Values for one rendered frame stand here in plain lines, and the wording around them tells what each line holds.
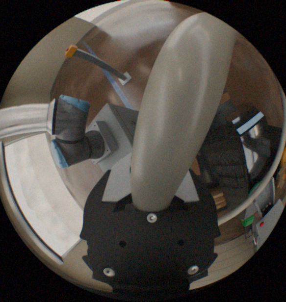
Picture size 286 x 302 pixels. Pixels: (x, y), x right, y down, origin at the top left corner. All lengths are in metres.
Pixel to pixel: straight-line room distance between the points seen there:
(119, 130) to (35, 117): 0.44
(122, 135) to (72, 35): 5.96
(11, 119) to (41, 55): 5.97
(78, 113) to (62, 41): 5.88
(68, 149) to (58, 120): 0.13
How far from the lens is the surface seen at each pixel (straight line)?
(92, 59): 1.28
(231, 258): 5.59
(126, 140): 0.53
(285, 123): 0.41
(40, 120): 0.40
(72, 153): 0.45
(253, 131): 0.71
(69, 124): 0.39
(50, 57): 6.37
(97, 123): 0.59
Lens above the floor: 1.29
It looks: 63 degrees down
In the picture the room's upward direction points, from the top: 128 degrees counter-clockwise
